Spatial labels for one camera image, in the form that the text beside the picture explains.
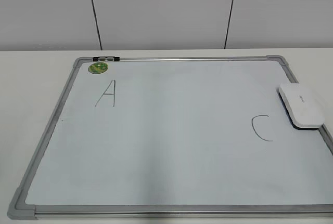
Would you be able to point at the black clip on board frame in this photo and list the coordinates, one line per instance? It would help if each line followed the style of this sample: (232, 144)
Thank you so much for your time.
(106, 58)

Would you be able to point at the white board eraser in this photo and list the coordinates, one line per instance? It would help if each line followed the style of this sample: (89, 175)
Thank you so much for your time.
(302, 108)

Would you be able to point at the round green magnet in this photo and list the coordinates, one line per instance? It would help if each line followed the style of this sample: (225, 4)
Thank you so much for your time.
(98, 68)

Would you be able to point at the white board with grey frame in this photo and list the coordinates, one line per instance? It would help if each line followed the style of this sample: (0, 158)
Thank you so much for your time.
(176, 137)

